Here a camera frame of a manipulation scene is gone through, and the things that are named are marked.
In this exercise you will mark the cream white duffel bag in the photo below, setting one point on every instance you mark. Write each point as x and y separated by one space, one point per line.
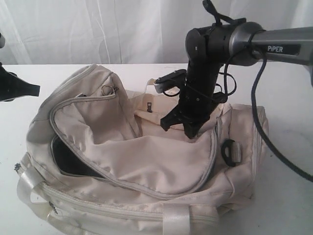
98 164

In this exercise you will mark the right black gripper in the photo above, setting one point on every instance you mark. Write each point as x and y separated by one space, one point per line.
192 110

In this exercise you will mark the metal key ring zipper pull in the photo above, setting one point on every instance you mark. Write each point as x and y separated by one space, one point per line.
108 90

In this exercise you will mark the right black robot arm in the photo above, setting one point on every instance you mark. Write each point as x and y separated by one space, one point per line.
226 42

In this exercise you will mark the white background curtain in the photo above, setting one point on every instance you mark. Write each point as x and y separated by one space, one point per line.
98 31

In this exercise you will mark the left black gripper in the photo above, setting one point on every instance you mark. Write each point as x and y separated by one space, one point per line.
21 87

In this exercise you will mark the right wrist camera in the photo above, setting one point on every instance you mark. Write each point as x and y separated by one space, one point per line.
169 81

